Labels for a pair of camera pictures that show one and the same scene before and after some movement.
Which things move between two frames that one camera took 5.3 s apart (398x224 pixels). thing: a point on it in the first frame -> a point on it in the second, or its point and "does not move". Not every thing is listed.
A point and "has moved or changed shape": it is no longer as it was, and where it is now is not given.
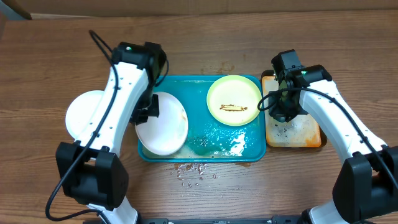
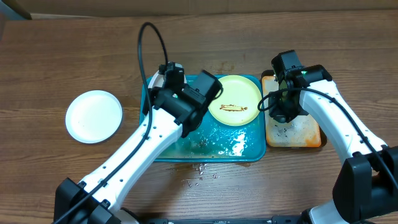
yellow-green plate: x=232 y=100 does not move
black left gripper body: x=142 y=111 -> x=155 y=95
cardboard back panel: x=38 y=9 does not move
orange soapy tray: x=302 y=132 does not move
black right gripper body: x=283 y=106 does not move
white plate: x=166 y=134 has moved or changed shape
